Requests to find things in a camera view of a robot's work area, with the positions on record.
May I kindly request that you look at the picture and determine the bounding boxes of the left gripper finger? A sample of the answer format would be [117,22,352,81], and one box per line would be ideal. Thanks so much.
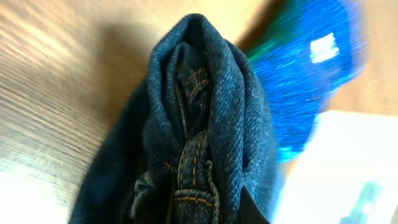
[239,187,270,224]

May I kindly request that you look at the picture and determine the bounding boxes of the blue denim jeans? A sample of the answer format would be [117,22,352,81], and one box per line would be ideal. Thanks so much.
[70,14,282,223]

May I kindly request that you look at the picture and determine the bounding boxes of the blue sequin garment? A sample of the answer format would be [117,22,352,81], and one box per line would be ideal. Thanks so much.
[246,0,367,163]

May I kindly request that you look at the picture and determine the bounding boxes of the clear plastic storage bin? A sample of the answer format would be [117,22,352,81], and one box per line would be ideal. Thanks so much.
[274,110,397,224]

